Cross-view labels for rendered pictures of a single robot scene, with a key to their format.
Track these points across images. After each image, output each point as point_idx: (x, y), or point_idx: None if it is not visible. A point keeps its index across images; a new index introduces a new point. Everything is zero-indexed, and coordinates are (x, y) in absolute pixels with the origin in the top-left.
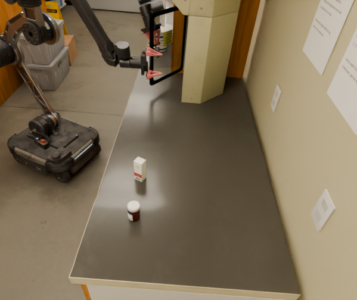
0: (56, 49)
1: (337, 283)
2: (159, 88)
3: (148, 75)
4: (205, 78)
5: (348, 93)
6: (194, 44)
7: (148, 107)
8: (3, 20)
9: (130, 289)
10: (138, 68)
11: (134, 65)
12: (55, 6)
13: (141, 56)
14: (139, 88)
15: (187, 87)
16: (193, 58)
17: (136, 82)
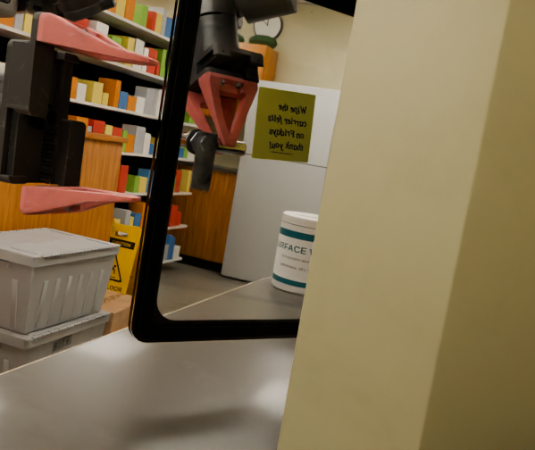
0: (71, 306)
1: None
2: (196, 382)
3: (35, 187)
4: (455, 330)
5: None
6: (397, 70)
7: (31, 446)
8: None
9: None
10: None
11: None
12: (134, 235)
13: (12, 45)
14: (90, 360)
15: (323, 369)
16: (386, 163)
17: (110, 338)
